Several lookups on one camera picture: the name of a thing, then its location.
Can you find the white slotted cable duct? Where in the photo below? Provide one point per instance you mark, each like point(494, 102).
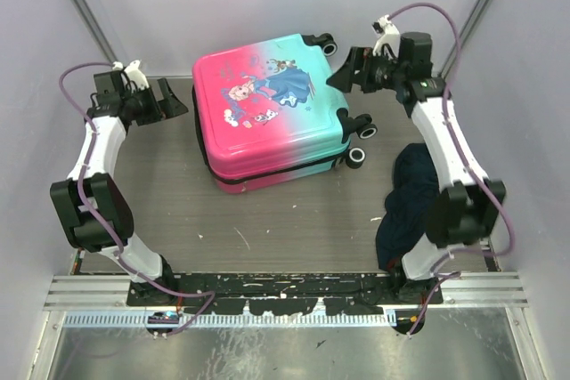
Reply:
point(101, 319)

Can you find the aluminium frame rail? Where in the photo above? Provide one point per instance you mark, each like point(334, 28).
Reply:
point(101, 292)

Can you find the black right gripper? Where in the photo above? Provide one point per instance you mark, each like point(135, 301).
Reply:
point(359, 59)

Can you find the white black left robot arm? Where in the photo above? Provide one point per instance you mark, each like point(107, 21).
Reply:
point(92, 211)

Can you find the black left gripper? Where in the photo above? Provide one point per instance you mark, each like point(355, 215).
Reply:
point(170, 107)

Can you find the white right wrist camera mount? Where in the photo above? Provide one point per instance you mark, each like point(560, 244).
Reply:
point(388, 36)

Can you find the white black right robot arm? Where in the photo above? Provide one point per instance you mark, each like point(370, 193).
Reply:
point(468, 202)

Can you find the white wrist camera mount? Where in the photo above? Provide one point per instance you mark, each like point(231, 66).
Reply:
point(134, 74)
point(388, 36)

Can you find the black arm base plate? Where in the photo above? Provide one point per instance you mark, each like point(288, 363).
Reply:
point(282, 294)

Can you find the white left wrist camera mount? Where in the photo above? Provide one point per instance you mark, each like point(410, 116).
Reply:
point(134, 74)

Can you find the navy garment with red trim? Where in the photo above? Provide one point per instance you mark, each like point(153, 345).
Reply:
point(415, 188)

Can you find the pink teal suitcase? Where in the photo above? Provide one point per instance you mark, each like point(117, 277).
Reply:
point(264, 113)

